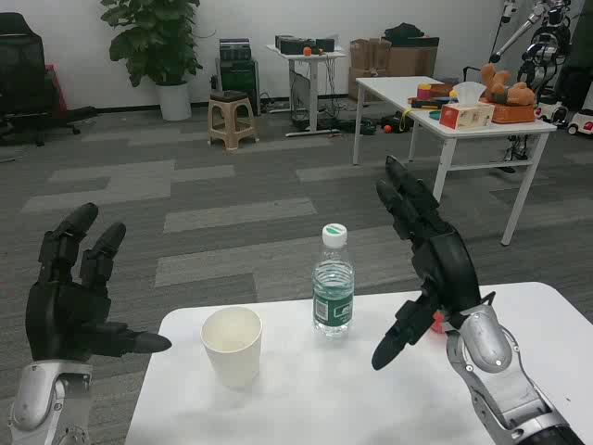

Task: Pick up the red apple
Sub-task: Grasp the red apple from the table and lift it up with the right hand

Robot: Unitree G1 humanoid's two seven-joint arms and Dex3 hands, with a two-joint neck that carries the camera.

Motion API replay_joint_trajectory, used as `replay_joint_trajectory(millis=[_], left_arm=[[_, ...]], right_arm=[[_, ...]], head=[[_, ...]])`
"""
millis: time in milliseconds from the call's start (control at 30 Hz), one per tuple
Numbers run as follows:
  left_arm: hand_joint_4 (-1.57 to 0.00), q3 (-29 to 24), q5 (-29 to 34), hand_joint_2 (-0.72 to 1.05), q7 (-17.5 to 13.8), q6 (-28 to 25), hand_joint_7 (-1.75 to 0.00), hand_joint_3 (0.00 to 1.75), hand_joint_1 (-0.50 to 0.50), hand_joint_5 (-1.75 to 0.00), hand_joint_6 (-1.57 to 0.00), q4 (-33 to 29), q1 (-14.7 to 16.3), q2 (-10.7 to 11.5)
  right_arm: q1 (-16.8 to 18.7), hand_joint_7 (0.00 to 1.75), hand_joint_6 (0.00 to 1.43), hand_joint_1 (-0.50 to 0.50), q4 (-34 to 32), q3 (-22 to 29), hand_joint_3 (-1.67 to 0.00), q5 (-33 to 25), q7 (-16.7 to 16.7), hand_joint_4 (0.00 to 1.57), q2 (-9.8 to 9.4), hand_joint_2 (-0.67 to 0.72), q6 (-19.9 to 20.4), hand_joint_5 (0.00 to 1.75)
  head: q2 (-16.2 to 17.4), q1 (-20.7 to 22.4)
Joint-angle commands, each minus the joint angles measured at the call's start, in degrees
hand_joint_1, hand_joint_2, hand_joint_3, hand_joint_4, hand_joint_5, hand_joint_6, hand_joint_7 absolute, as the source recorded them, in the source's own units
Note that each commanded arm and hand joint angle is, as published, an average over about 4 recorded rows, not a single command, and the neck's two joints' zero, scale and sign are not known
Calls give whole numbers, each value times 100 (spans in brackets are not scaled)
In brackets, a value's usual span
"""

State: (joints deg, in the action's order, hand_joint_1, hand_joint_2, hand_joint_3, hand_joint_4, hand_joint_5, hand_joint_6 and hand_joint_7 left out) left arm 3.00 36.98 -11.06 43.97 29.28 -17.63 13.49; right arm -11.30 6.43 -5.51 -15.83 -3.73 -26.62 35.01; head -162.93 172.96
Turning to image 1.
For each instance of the brown woven basket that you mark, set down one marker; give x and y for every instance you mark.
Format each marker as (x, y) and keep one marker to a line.
(444, 89)

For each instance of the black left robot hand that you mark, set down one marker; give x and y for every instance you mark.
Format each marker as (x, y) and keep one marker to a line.
(65, 320)

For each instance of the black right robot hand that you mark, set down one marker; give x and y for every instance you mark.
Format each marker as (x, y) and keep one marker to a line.
(451, 269)

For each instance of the red and white tissue box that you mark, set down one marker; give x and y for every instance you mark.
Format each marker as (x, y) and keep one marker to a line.
(463, 118)

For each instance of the yellow pink round container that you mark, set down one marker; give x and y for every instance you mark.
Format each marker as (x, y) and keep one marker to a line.
(425, 91)

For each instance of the orange basket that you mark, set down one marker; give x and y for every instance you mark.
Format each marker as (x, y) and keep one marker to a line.
(514, 113)

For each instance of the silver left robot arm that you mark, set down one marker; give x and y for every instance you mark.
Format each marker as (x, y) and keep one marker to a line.
(37, 394)

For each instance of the black office chair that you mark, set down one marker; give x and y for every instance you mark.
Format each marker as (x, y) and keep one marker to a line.
(21, 69)

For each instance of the brown teddy bear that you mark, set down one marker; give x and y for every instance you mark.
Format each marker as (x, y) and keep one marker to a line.
(502, 88)

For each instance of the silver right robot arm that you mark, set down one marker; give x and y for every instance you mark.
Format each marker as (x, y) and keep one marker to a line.
(486, 343)

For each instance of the long white table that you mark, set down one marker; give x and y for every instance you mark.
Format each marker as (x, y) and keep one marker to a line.
(398, 88)

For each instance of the white paper cup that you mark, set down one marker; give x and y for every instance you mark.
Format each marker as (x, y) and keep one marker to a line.
(231, 357)

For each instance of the beige plastic stool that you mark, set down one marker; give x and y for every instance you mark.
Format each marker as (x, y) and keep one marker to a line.
(230, 99)

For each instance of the small white standing desk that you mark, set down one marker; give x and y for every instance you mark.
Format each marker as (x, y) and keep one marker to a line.
(315, 55)

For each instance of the wide black electronics box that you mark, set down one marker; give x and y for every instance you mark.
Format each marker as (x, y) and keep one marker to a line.
(296, 45)

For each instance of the black equipment cabinet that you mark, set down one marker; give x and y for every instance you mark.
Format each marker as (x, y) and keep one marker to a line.
(238, 85)

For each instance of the large green leafy plant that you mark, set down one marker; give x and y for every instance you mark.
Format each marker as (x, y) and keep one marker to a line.
(153, 41)

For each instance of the large closed cardboard box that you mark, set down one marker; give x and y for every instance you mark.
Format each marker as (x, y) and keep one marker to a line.
(414, 61)

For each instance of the silver black humanoid robot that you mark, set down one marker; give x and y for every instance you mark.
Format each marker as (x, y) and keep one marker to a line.
(544, 51)

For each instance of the red apple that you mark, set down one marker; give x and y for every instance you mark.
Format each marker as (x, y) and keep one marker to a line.
(438, 324)

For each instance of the clear water bottle green label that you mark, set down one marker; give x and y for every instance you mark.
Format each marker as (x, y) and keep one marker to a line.
(332, 287)

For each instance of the black case with silver trim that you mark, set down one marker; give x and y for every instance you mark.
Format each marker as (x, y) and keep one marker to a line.
(235, 50)

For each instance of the small black electronics box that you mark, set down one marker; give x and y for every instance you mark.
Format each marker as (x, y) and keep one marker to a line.
(325, 45)

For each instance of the white toy car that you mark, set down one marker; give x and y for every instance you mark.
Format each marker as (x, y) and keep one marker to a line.
(583, 121)
(551, 113)

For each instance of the open brown cardboard box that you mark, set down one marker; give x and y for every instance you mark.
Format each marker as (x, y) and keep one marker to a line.
(366, 55)

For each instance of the white plant pot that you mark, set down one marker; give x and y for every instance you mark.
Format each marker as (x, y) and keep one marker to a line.
(174, 102)

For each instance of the black bag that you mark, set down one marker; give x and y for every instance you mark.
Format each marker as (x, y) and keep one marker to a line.
(404, 31)

